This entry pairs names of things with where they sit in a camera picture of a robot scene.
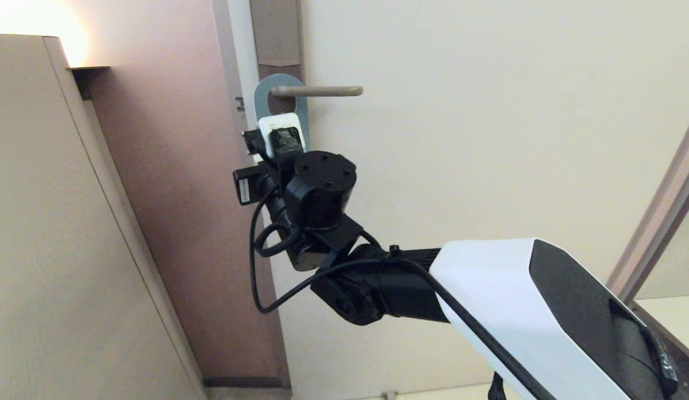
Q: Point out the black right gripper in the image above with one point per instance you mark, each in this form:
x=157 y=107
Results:
x=254 y=186

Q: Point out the grey-brown door lock plate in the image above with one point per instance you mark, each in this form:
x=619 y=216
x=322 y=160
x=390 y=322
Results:
x=275 y=33

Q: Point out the small dark door latch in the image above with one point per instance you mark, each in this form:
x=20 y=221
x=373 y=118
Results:
x=240 y=104

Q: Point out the white room door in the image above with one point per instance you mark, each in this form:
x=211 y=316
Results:
x=489 y=139

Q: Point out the dark wall baseboard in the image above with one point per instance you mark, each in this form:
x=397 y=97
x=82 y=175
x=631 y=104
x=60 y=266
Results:
x=239 y=383

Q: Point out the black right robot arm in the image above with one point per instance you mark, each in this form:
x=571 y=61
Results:
x=500 y=300

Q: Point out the beige cabinet panel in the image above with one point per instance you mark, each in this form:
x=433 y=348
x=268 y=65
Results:
x=44 y=250

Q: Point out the white door hanger sign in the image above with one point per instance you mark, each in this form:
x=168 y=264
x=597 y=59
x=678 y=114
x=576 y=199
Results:
x=261 y=105

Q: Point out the dark wall lamp shelf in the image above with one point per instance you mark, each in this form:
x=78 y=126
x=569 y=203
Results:
x=88 y=75

